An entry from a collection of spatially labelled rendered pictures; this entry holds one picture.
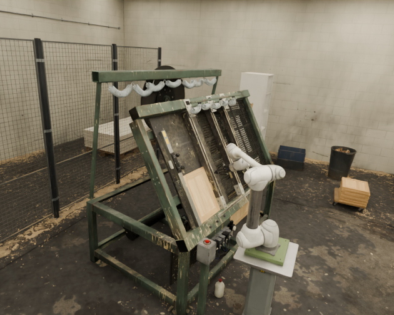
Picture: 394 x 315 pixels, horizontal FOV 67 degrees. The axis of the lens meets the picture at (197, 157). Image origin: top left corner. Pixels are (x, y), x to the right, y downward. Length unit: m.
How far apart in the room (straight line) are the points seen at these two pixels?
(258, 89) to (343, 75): 2.15
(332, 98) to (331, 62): 0.82
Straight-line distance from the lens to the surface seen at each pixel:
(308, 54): 7.81
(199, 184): 2.98
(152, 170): 2.60
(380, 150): 8.11
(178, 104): 2.98
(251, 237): 2.61
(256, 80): 6.58
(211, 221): 2.95
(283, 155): 7.10
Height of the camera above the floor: 2.43
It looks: 20 degrees down
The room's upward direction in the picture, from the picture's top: 4 degrees clockwise
